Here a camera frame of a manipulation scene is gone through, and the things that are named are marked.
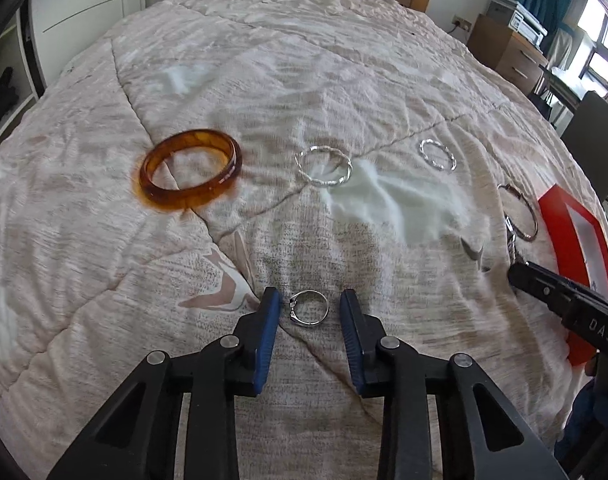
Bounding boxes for thin dark metal bangle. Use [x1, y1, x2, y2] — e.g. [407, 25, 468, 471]
[498, 183, 539, 243]

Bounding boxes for small silver ring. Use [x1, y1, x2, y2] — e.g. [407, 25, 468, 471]
[287, 288, 331, 328]

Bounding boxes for amber resin bangle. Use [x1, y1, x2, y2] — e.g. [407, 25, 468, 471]
[133, 129, 243, 211]

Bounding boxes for red jewelry box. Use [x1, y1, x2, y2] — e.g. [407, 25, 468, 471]
[538, 184, 608, 366]

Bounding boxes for dark desk chair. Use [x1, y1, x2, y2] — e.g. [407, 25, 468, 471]
[561, 91, 608, 203]

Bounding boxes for wooden dresser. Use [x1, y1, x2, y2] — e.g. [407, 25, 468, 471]
[466, 14, 548, 96]

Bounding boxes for white printer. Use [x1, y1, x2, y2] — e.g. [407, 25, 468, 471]
[486, 0, 548, 49]

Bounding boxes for pink quilted bedspread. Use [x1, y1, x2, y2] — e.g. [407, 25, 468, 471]
[0, 0, 605, 479]

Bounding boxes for white wardrobe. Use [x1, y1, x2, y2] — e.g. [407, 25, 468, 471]
[30, 0, 146, 86]

